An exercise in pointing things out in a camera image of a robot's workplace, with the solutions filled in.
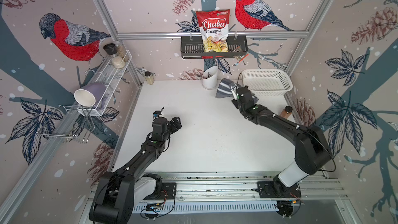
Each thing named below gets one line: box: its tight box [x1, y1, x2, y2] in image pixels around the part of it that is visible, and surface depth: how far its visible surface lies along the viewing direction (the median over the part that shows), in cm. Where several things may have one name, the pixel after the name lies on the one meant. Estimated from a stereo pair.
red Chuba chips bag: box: [195, 9, 231, 53], surface depth 84 cm
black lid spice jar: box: [102, 43, 126, 69], surface depth 83 cm
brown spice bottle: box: [279, 105, 293, 119], surface depth 95 cm
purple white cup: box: [73, 82, 106, 107], surface depth 63 cm
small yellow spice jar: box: [144, 71, 155, 86], surface depth 120 cm
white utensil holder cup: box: [202, 65, 219, 90], surface depth 115 cm
